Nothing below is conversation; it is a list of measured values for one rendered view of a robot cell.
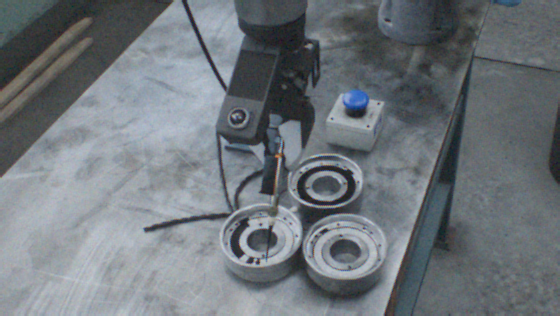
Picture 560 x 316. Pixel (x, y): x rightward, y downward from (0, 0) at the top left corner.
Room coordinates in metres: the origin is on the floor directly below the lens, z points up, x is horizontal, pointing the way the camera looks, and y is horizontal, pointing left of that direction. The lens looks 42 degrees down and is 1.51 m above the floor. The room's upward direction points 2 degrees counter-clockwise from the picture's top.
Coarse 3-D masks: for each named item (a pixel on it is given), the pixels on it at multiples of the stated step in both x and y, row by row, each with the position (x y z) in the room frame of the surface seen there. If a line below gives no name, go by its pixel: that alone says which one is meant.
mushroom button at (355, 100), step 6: (354, 90) 0.83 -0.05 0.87; (360, 90) 0.83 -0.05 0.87; (348, 96) 0.81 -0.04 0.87; (354, 96) 0.81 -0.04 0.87; (360, 96) 0.81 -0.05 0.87; (366, 96) 0.81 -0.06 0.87; (342, 102) 0.81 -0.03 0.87; (348, 102) 0.80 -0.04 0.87; (354, 102) 0.80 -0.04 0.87; (360, 102) 0.80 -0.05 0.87; (366, 102) 0.80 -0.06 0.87; (348, 108) 0.80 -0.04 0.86; (354, 108) 0.79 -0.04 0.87; (360, 108) 0.79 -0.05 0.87
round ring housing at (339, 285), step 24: (336, 216) 0.60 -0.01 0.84; (360, 216) 0.60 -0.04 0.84; (312, 240) 0.58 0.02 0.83; (336, 240) 0.57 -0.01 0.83; (360, 240) 0.57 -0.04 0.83; (384, 240) 0.56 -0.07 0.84; (312, 264) 0.53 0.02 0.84; (336, 264) 0.54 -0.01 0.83; (360, 264) 0.54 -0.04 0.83; (384, 264) 0.53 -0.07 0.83; (336, 288) 0.51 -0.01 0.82; (360, 288) 0.51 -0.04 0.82
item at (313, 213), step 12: (312, 156) 0.72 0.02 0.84; (324, 156) 0.72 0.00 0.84; (336, 156) 0.72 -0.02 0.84; (300, 168) 0.71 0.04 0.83; (360, 168) 0.69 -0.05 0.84; (288, 180) 0.67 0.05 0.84; (312, 180) 0.68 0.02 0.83; (324, 180) 0.69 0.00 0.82; (336, 180) 0.69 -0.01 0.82; (360, 180) 0.68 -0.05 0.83; (312, 192) 0.66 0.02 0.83; (360, 192) 0.65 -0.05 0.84; (300, 204) 0.63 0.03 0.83; (348, 204) 0.63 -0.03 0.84; (360, 204) 0.65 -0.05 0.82; (312, 216) 0.62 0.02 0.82; (324, 216) 0.62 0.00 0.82
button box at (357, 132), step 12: (336, 108) 0.82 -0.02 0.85; (372, 108) 0.82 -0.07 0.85; (336, 120) 0.79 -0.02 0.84; (348, 120) 0.79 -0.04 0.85; (360, 120) 0.79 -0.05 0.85; (372, 120) 0.79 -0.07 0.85; (336, 132) 0.79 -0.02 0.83; (348, 132) 0.78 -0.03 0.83; (360, 132) 0.77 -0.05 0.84; (372, 132) 0.77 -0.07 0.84; (336, 144) 0.79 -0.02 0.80; (348, 144) 0.78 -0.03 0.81; (360, 144) 0.77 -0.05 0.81; (372, 144) 0.78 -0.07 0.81
